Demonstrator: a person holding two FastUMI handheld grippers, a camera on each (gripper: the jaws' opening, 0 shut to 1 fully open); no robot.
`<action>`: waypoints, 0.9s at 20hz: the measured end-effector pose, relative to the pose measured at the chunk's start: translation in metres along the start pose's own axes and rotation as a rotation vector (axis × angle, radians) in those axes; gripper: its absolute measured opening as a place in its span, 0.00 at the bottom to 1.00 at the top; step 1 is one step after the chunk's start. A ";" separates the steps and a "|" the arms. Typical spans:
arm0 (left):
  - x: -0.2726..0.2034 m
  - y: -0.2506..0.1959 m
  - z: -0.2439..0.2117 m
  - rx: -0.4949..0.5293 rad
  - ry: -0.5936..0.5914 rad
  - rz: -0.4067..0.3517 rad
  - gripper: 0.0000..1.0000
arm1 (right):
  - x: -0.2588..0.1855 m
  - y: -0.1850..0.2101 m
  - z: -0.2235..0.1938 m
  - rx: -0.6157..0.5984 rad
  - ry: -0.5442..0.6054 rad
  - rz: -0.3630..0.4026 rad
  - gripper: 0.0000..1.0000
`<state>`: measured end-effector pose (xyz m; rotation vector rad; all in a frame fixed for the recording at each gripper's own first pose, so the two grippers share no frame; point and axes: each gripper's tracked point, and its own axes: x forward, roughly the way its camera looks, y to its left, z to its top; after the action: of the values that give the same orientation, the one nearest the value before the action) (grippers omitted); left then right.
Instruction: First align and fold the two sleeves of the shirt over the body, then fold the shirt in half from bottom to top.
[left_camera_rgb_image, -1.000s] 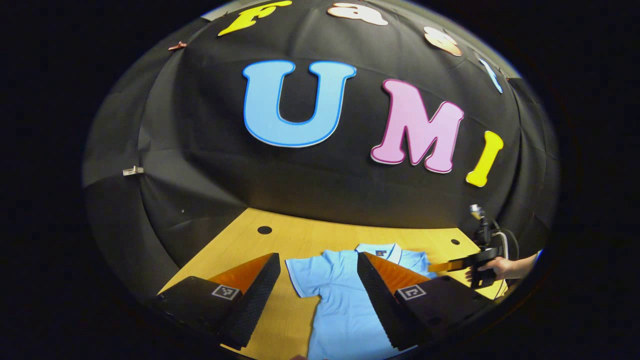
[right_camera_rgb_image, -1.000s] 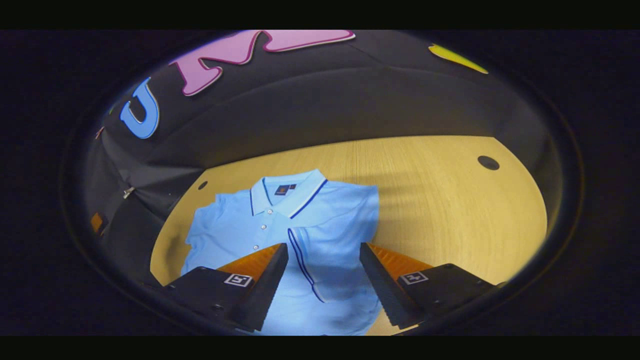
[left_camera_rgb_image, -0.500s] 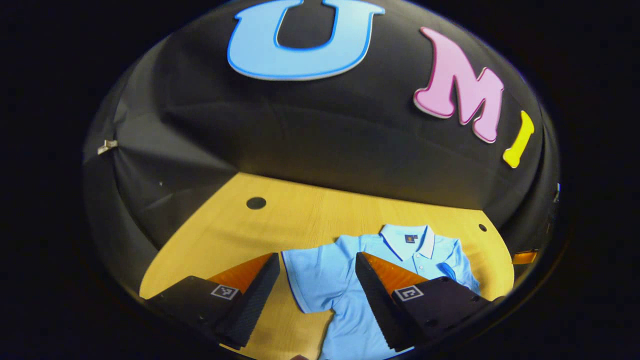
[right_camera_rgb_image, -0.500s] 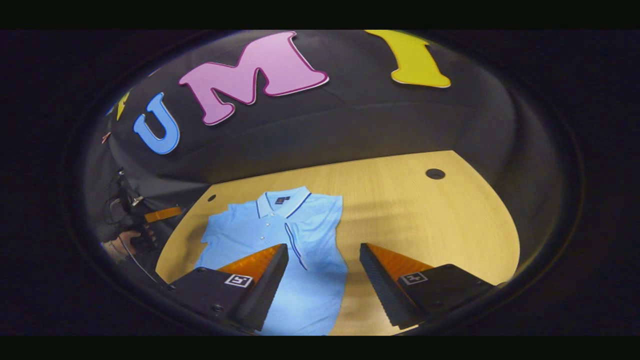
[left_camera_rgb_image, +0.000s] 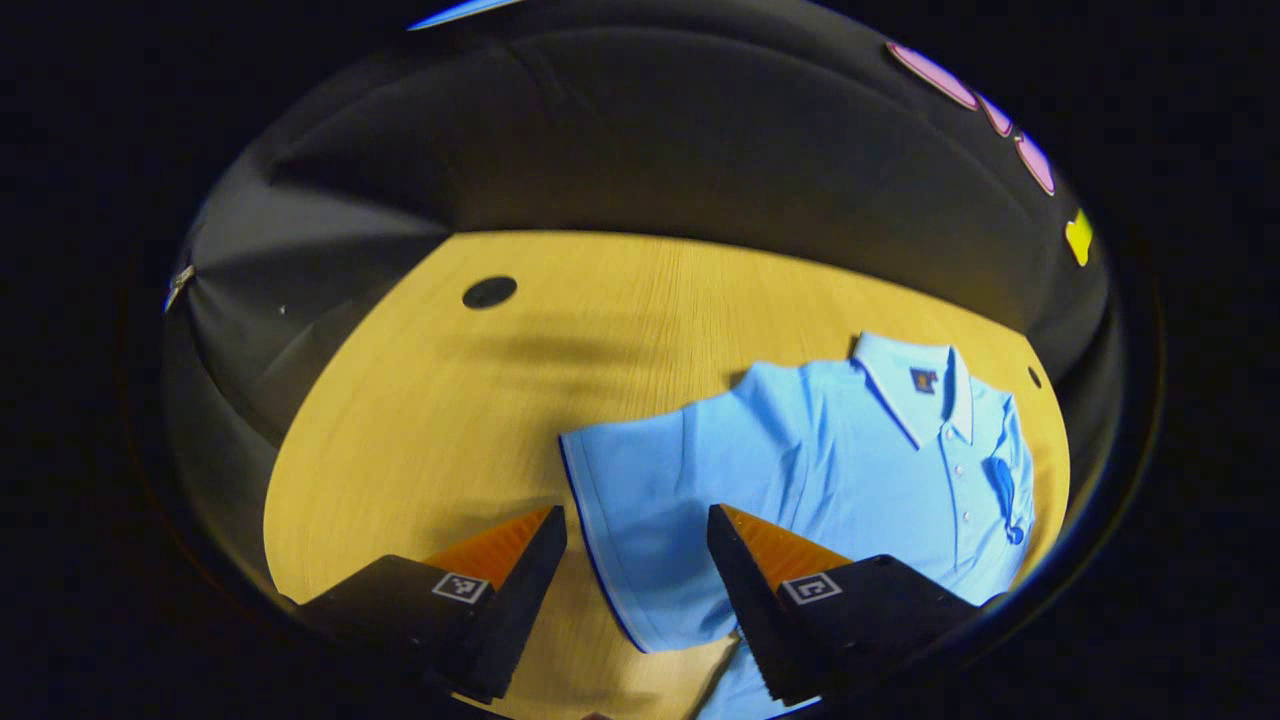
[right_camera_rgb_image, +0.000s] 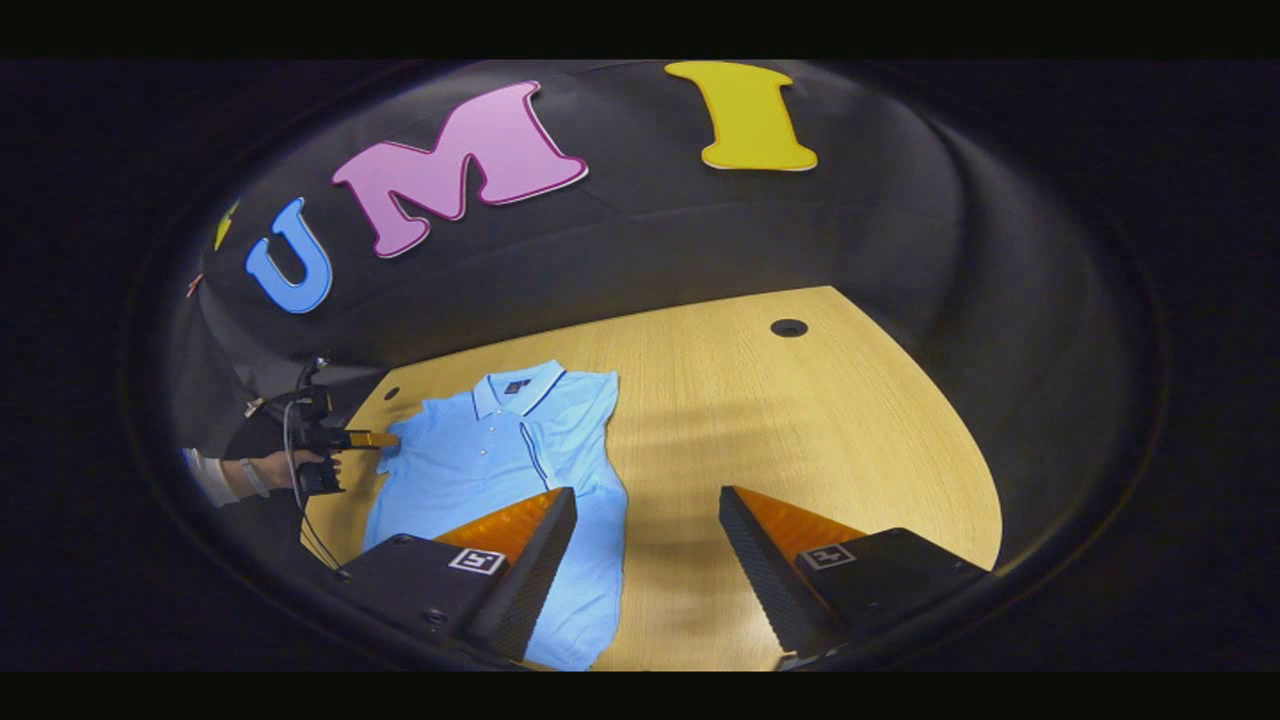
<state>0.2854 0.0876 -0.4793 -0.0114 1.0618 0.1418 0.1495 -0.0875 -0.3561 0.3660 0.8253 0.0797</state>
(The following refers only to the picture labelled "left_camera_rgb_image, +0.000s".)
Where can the black backdrop cloth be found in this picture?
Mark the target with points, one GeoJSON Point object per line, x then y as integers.
{"type": "Point", "coordinates": [650, 130]}

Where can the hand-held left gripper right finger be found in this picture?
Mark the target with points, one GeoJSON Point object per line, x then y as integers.
{"type": "Point", "coordinates": [760, 620]}

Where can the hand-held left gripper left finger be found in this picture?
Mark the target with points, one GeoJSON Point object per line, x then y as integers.
{"type": "Point", "coordinates": [520, 610]}

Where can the light blue T-shirt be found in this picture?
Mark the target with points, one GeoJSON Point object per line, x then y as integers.
{"type": "Point", "coordinates": [850, 470]}

